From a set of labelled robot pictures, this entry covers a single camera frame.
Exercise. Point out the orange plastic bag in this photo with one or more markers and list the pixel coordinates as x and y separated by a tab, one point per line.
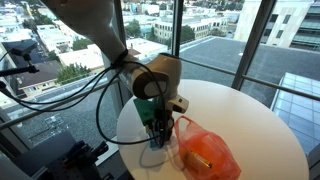
220	160

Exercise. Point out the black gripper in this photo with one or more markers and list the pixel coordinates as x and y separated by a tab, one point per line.
164	120

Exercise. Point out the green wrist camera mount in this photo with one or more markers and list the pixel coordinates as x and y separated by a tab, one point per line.
144	111

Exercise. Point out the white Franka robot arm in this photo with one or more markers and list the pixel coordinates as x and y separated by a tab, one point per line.
100	30

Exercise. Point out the black clamp with red part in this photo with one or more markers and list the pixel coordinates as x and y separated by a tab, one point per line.
76	160

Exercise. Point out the dark window mullion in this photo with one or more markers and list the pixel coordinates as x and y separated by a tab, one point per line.
251	46
120	26
177	33

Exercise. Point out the metal window handrail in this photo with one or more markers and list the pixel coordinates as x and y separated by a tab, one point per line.
66	99

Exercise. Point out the white round pedestal table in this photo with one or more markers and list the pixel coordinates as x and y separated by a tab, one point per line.
240	113

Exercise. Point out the grey equipment box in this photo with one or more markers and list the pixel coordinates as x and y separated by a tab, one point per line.
43	153

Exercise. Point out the black camera on stand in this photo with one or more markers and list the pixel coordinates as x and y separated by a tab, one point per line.
20	46

